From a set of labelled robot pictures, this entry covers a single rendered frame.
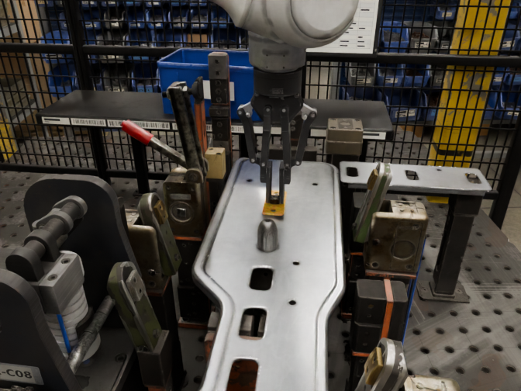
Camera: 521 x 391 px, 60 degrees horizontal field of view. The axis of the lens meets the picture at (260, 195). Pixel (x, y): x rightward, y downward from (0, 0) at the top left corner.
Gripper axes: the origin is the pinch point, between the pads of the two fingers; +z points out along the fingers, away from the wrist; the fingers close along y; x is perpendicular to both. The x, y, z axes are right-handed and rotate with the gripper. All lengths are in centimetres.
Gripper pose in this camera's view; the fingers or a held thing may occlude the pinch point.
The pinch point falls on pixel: (275, 182)
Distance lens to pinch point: 80.1
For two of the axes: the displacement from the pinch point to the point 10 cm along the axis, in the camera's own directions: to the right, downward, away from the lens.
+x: 1.2, -4.9, 8.6
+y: 9.9, 0.6, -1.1
